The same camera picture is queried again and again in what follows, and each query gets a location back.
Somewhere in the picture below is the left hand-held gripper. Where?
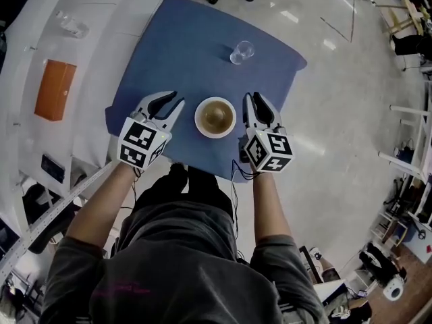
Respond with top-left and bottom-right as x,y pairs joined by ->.
117,90 -> 186,172

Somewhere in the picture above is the clear plastic bottle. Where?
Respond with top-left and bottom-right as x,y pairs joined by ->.
55,10 -> 90,40

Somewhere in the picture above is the white metal rack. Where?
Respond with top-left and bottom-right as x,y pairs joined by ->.
377,79 -> 432,183

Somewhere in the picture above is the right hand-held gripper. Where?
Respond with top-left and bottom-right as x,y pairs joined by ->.
238,92 -> 294,173

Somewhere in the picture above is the blue tablecloth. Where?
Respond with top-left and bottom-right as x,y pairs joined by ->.
104,0 -> 308,185

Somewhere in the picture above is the white bowl dish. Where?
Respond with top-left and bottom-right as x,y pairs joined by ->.
194,96 -> 237,138

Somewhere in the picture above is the clear glass cup dish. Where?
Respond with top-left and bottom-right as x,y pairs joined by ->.
229,40 -> 255,66

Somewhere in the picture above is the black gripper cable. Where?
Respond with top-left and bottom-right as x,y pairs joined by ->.
230,159 -> 258,249

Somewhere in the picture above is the wooden easel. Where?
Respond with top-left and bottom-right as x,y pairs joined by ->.
380,0 -> 427,37

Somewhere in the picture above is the black flat device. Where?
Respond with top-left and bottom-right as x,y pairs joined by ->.
40,153 -> 66,184

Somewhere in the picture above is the perforated metal rail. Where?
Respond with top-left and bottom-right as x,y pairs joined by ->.
0,161 -> 115,285

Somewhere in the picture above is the white round appliance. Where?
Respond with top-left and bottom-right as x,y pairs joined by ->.
382,278 -> 405,300

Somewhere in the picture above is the orange box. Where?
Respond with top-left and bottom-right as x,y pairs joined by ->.
33,59 -> 78,122

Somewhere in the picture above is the person's left forearm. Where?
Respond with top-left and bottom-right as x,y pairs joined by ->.
65,161 -> 140,250

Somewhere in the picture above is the person's right forearm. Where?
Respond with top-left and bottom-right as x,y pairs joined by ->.
250,171 -> 294,250

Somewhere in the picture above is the person's grey shirt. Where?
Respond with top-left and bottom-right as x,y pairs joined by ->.
39,200 -> 329,324

